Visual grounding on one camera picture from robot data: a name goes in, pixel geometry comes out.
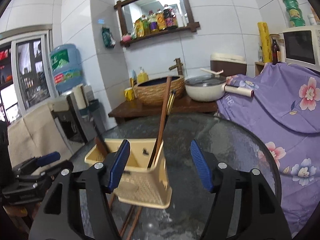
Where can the blue water jug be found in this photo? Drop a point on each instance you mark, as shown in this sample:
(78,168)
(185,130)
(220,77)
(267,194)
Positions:
(66,67)

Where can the yellow soap bottle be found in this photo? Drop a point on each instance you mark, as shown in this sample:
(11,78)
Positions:
(142,76)

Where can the green wall packet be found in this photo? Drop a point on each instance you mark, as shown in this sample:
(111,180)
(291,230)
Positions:
(109,41)

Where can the green instant noodle cups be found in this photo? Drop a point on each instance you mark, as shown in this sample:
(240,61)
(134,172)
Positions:
(295,14)

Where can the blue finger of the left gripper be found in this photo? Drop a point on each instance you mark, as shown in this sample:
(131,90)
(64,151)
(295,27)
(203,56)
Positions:
(48,159)

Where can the wooden framed wall shelf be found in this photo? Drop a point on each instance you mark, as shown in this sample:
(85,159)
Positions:
(144,19)

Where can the round glass table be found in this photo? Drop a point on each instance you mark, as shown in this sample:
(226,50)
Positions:
(190,205)

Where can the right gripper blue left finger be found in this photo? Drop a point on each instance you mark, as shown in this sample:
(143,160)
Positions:
(116,168)

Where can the white microwave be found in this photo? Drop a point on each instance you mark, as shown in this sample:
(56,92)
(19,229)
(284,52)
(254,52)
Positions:
(302,46)

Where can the water dispenser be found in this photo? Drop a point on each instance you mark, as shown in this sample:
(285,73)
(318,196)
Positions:
(78,125)

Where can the bronze faucet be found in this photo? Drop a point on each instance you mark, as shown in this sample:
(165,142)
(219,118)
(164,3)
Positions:
(178,65)

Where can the cream perforated utensil holder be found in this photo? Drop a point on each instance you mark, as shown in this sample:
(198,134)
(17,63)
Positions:
(143,186)

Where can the brown wooden chopstick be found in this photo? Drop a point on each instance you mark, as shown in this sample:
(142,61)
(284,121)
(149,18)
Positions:
(163,115)
(126,221)
(110,202)
(135,222)

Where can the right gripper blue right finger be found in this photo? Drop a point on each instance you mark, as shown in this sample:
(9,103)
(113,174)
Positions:
(204,163)

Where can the yellow cup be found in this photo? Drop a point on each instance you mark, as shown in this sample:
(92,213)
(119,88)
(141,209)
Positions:
(129,94)

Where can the dark glass bottle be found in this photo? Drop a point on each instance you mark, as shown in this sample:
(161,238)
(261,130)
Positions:
(276,54)

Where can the cream frying pan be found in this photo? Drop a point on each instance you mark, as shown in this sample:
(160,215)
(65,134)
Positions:
(209,88)

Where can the woven basin sink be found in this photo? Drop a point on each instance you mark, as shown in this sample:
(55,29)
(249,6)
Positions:
(151,92)

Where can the purple floral cloth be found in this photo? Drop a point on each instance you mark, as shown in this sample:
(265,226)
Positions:
(284,114)

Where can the yellow foil roll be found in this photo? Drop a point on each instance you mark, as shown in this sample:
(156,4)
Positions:
(265,41)

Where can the brown white rice cooker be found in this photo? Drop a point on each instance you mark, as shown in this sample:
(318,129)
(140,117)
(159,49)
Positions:
(229,63)

